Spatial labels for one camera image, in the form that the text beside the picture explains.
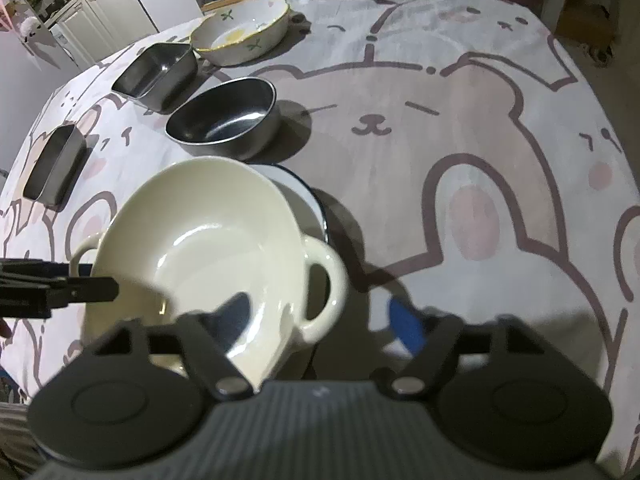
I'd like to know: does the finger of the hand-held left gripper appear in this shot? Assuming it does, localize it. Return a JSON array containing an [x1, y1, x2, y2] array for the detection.
[[0, 258, 96, 282], [0, 276, 120, 319]]

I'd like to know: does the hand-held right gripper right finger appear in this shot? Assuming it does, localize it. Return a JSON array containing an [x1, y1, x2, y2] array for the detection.
[[372, 296, 551, 402]]

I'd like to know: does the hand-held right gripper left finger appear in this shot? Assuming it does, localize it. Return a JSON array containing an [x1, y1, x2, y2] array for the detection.
[[90, 291, 253, 402]]

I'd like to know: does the cream two-handled bowl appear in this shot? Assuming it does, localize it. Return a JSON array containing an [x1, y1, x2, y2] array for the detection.
[[69, 156, 349, 395]]

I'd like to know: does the small steel rectangular container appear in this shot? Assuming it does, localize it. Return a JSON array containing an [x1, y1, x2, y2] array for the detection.
[[22, 124, 87, 207]]

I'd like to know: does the white square leaf-print plate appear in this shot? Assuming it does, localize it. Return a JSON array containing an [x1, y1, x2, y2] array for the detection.
[[247, 162, 331, 381]]

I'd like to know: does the floral yellow-rimmed ceramic bowl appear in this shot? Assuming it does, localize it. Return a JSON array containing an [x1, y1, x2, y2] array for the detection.
[[190, 0, 292, 67]]

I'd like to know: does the striped grey clothing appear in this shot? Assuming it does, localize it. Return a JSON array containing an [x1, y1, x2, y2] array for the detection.
[[0, 400, 46, 480]]

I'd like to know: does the round steel bowl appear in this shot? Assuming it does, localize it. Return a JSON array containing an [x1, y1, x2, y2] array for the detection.
[[165, 77, 282, 160]]

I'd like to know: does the bear-print tablecloth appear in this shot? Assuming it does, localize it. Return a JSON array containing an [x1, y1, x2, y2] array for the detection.
[[0, 0, 640, 480]]

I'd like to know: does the large steel rectangular container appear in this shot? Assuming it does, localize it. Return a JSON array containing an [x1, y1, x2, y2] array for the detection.
[[111, 42, 198, 113]]

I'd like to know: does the white plush toy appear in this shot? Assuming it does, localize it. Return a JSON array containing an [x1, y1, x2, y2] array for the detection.
[[20, 16, 43, 43]]

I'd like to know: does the white kitchen floor cabinet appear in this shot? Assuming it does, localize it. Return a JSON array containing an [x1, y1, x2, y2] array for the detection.
[[47, 0, 161, 68]]

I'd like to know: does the brown low cart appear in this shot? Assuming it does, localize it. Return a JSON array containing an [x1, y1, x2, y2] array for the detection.
[[555, 2, 621, 61]]

